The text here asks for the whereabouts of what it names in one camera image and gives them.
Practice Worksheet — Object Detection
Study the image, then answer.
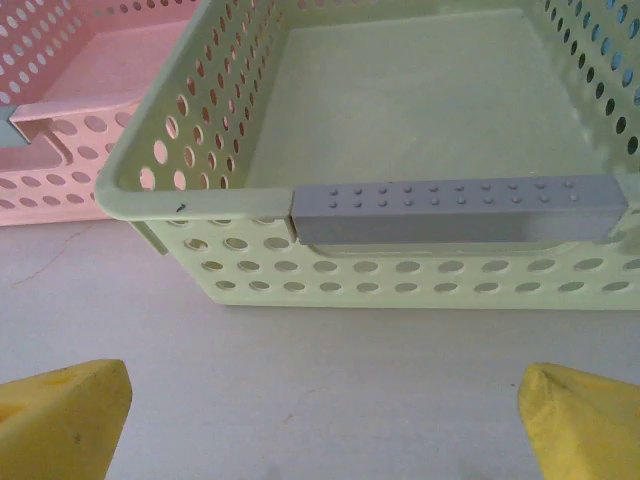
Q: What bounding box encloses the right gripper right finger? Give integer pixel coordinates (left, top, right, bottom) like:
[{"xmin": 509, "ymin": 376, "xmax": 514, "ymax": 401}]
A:
[{"xmin": 517, "ymin": 362, "xmax": 640, "ymax": 480}]

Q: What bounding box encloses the pink perforated plastic basket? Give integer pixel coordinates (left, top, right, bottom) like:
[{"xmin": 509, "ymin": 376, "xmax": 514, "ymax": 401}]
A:
[{"xmin": 0, "ymin": 0, "xmax": 201, "ymax": 228}]

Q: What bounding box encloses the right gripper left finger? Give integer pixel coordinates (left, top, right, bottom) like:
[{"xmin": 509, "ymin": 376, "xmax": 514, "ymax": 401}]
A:
[{"xmin": 0, "ymin": 358, "xmax": 134, "ymax": 480}]

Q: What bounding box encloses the green perforated plastic basket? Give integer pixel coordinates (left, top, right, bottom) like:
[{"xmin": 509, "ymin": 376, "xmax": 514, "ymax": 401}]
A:
[{"xmin": 93, "ymin": 0, "xmax": 640, "ymax": 310}]

